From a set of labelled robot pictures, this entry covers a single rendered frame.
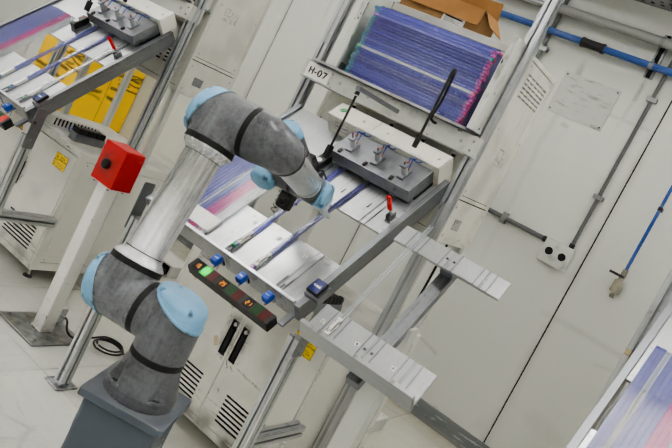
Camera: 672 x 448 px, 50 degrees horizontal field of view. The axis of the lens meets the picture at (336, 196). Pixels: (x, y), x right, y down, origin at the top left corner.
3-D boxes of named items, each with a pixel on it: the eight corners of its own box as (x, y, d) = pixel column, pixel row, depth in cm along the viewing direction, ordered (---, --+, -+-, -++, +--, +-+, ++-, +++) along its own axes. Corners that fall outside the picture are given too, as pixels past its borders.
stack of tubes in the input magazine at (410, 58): (460, 124, 231) (499, 48, 228) (342, 70, 257) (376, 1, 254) (473, 133, 242) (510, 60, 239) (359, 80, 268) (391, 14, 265)
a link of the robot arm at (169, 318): (168, 373, 139) (198, 313, 138) (114, 338, 142) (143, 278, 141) (196, 361, 151) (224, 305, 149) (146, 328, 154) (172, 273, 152)
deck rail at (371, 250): (299, 322, 201) (298, 308, 197) (294, 318, 202) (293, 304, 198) (448, 195, 240) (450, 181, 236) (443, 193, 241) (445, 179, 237)
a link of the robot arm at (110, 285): (120, 334, 140) (262, 101, 147) (62, 297, 144) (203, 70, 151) (145, 337, 152) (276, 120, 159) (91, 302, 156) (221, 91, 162)
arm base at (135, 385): (157, 424, 139) (179, 381, 138) (91, 387, 140) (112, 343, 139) (183, 398, 154) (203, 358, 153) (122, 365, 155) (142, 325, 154)
